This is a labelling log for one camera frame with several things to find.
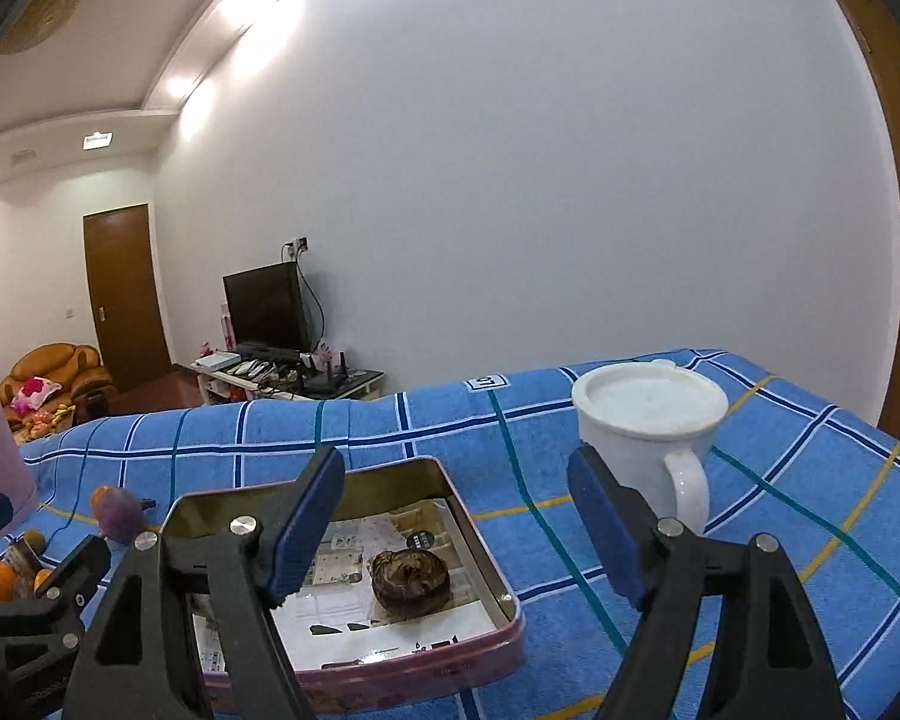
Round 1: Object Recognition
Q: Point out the orange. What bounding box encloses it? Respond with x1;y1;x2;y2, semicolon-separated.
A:
32;569;53;592
0;561;19;603

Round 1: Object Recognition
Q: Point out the brown taro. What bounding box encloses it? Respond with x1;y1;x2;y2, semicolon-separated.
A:
370;548;452;614

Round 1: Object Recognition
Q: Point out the orange beside turnip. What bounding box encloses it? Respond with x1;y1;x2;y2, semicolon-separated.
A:
32;569;53;592

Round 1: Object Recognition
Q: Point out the small green-yellow fruit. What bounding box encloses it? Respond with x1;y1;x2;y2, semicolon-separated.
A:
22;528;46;554

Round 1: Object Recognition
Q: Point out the purple round turnip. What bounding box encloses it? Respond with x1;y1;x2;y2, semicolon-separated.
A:
91;484;155;546

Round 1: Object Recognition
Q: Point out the blue plaid tablecloth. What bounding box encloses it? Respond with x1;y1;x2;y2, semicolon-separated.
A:
11;349;900;718

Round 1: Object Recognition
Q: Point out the pink floral cushion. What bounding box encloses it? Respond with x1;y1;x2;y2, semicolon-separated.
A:
11;377;61;418

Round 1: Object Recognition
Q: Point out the white ceramic mug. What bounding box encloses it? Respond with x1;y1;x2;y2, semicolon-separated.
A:
572;359;728;535

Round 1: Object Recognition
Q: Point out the pink metal tin box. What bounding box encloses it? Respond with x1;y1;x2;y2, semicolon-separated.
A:
157;455;529;714

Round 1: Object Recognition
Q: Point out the tan leather armchair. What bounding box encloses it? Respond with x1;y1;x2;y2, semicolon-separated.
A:
0;343;116;429

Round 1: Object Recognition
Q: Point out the white tv stand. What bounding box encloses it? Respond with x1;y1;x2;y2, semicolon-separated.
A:
185;353;385;405

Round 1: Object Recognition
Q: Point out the black wifi router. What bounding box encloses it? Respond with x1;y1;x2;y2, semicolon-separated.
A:
301;353;349;397

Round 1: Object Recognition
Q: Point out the brown wooden door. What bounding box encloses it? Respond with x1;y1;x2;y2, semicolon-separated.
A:
82;205;172;392

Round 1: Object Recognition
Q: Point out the black television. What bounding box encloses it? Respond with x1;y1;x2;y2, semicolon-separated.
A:
222;262;310;351

